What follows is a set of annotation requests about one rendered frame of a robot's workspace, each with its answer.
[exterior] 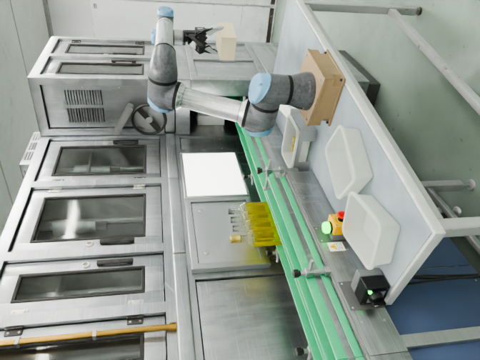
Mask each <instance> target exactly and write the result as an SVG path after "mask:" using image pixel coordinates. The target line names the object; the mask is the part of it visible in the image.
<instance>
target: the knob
mask: <svg viewBox="0 0 480 360"><path fill-rule="evenodd" d="M369 301H370V302H371V304H372V305H373V306H386V302H385V301H384V298H383V294H382V293H381V292H374V293H372V294H371V295H370V296H369Z"/></svg>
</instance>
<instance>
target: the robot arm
mask: <svg viewBox="0 0 480 360"><path fill-rule="evenodd" d="M156 15H157V19H156V29H152V30H151V42H152V44H154V45H155V46H154V47H153V49H152V55H151V61H150V64H149V73H148V75H149V76H148V91H147V97H148V103H149V105H150V107H151V108H152V109H154V110H155V111H158V112H161V113H166V112H168V113H170V112H172V111H173V110H179V109H180V108H183V109H188V110H192V111H196V112H199V113H203V114H208V115H211V116H215V117H219V118H222V119H227V120H230V121H235V122H237V123H238V124H239V126H240V127H242V128H245V131H246V133H248V134H249V135H250V136H255V137H264V136H267V135H269V134H270V133H271V132H272V130H273V127H274V126H275V121H276V117H277V114H278V112H279V107H280V105H289V106H292V107H295V108H297V109H300V110H304V111H307V110H309V109H310V108H311V107H312V105H313V103H314V99H315V96H316V79H315V77H314V75H313V73H311V72H308V71H305V72H302V73H298V74H294V75H285V74H270V73H259V74H256V75H255V76H254V77H253V79H252V80H251V83H250V86H249V99H247V100H246V101H243V102H241V101H237V100H233V99H228V98H225V97H222V96H217V95H214V94H209V93H206V92H202V91H198V90H195V89H190V88H186V87H185V85H184V83H182V82H179V81H177V79H178V69H177V62H176V51H175V48H174V45H176V46H182V44H183V45H185V46H186V42H188V45H189V46H190V47H191V48H193V49H194V50H195V51H196V52H198V53H199V54H203V53H204V52H205V53H209V54H218V51H217V50H216V49H214V48H213V47H212V46H209V45H207V42H206V40H207V39H208V38H207V36H206V35H209V36H211V35H212V34H213V33H215V32H217V31H220V30H222V29H223V28H224V27H223V26H216V25H215V24H213V25H212V26H211V28H210V29H208V28H207V29H205V27H195V30H183V31H182V30H180V29H174V10H173V9H172V8H170V7H167V6H160V7H159V8H158V9H157V14H156ZM198 28H203V29H198ZM199 30H201V31H199Z"/></svg>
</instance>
